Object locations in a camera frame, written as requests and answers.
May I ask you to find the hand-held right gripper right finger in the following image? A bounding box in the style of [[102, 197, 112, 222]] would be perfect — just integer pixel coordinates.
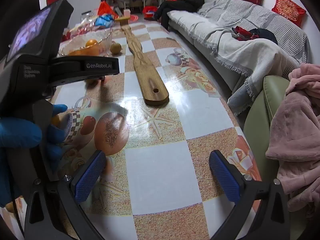
[[209, 150, 292, 240]]

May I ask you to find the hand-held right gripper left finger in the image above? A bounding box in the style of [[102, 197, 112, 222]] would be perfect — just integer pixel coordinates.
[[24, 150, 108, 240]]

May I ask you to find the person's left hand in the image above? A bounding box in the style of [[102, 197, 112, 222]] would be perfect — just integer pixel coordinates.
[[0, 104, 68, 208]]

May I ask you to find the clear glass bowl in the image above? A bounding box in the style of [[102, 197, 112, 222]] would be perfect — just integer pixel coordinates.
[[61, 27, 113, 57]]

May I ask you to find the green chair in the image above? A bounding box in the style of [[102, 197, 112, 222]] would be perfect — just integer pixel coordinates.
[[244, 75, 293, 180]]

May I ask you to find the blue snack bag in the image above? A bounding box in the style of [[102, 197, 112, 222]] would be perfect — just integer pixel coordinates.
[[94, 14, 114, 27]]

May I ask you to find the pink fleece robe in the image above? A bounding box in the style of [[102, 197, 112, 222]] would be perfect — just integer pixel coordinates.
[[265, 62, 320, 218]]

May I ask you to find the brown longan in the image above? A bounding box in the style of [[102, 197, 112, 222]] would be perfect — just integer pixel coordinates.
[[110, 42, 122, 55]]

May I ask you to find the red plastic bag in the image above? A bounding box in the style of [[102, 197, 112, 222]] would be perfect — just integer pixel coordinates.
[[97, 1, 117, 17]]

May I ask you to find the long wooden paddle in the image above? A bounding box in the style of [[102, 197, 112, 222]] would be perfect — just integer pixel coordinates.
[[114, 16, 170, 106]]

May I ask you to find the light grey sofa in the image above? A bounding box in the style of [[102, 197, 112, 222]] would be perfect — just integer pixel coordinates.
[[166, 0, 313, 117]]

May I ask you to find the light grey fringed blanket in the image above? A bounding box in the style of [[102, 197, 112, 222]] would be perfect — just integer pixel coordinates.
[[167, 10, 300, 117]]

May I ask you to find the red plastic basin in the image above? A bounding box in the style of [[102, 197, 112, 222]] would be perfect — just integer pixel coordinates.
[[142, 6, 158, 18]]

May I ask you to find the red cloth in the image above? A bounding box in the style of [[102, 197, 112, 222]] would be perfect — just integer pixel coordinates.
[[231, 26, 253, 42]]

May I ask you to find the black cloth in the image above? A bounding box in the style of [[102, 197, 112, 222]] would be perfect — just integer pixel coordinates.
[[247, 28, 278, 45]]

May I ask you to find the grey striped sofa cover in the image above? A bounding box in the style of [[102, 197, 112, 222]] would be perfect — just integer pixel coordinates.
[[196, 0, 312, 63]]

